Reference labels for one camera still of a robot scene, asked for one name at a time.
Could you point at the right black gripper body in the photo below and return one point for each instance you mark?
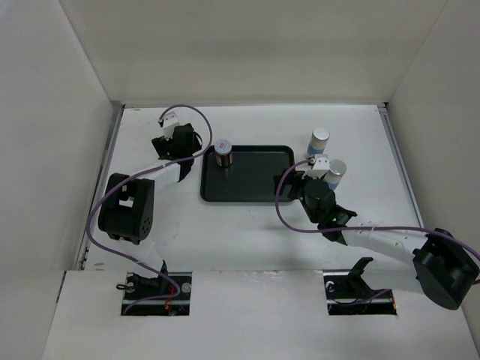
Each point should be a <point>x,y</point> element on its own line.
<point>310,212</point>

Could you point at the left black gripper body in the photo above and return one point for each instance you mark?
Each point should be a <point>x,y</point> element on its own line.
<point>163,145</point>

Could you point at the blue-label shaker bottle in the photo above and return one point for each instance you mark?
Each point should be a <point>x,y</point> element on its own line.
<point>337,169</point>
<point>318,142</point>

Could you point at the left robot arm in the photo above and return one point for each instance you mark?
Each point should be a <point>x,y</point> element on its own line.
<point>126,211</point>

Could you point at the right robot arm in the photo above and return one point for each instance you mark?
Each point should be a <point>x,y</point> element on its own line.
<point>444,268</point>

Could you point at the black plastic tray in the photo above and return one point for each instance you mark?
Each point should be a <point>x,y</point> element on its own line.
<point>249,179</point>

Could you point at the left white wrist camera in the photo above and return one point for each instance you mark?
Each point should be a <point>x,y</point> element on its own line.
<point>168,123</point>

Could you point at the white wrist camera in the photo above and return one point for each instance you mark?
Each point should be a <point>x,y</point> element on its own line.
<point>319,165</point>
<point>168,123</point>

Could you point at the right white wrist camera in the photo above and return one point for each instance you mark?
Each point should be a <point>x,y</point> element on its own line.
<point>319,165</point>

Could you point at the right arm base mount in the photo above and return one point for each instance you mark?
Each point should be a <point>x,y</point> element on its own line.
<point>348,294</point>

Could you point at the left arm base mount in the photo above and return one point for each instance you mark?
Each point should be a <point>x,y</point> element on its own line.
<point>155,296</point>

